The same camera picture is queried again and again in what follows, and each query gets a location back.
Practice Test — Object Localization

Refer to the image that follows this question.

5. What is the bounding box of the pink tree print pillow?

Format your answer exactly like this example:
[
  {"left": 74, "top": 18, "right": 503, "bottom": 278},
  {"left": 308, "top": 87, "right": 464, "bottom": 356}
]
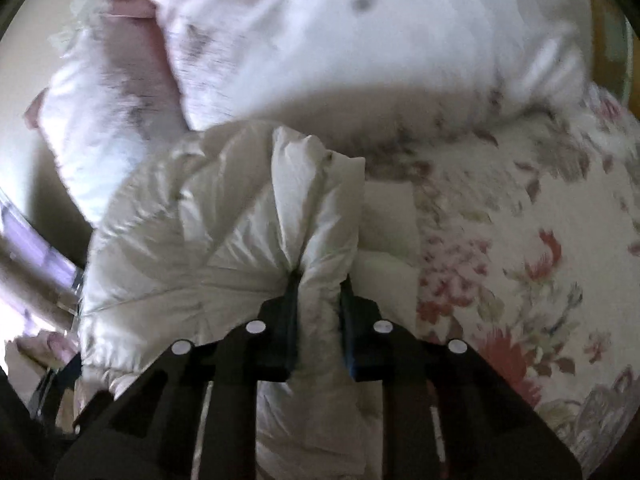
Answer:
[{"left": 117, "top": 0, "right": 593, "bottom": 133}]

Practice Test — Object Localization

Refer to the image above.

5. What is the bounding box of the lavender print pillow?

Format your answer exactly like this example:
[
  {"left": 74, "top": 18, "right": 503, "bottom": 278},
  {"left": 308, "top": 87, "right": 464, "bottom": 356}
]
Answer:
[{"left": 24, "top": 0, "right": 203, "bottom": 228}]

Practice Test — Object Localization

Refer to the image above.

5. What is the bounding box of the wooden frame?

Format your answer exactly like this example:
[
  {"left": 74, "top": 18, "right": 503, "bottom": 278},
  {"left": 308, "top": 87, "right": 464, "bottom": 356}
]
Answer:
[{"left": 582, "top": 0, "right": 640, "bottom": 106}]

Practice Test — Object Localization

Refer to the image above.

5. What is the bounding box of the beige quilted down jacket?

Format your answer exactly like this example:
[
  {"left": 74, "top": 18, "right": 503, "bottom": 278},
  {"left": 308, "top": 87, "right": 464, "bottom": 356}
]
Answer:
[{"left": 74, "top": 120, "right": 422, "bottom": 480}]

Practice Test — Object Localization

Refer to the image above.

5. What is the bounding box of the person's left hand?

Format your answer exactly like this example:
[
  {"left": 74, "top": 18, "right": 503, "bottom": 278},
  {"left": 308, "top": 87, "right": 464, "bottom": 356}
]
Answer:
[{"left": 6, "top": 331, "right": 81, "bottom": 367}]

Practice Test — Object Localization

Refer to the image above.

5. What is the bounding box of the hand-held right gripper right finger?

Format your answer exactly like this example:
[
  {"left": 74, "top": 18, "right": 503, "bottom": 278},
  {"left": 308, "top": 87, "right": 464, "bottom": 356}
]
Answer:
[{"left": 339, "top": 275, "right": 585, "bottom": 480}]

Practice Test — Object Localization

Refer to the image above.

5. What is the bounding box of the window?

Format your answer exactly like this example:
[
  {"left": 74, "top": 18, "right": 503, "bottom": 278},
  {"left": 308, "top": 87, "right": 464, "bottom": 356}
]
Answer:
[{"left": 0, "top": 187, "right": 85, "bottom": 323}]

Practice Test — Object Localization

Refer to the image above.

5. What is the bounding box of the floral quilt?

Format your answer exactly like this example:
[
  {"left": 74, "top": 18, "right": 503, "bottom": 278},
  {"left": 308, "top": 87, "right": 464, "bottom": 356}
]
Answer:
[{"left": 345, "top": 82, "right": 640, "bottom": 466}]

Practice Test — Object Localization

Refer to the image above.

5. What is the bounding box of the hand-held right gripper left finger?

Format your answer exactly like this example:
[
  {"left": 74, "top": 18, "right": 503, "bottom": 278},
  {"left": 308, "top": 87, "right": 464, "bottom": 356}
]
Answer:
[{"left": 54, "top": 270, "right": 302, "bottom": 480}]

